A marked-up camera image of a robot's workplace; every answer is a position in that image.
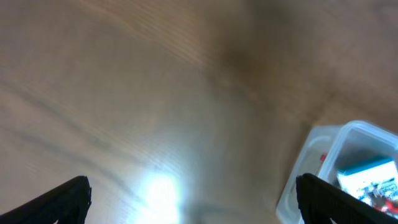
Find red handled pliers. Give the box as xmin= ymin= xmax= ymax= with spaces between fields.
xmin=372 ymin=197 xmax=397 ymax=215

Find white blue product box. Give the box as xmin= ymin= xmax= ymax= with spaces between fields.
xmin=336 ymin=157 xmax=397 ymax=208

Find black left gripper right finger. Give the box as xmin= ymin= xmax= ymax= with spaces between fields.
xmin=295 ymin=173 xmax=397 ymax=224

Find clear plastic container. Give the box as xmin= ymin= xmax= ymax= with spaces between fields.
xmin=277 ymin=121 xmax=397 ymax=224

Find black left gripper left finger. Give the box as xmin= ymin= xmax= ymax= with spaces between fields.
xmin=1 ymin=175 xmax=91 ymax=224

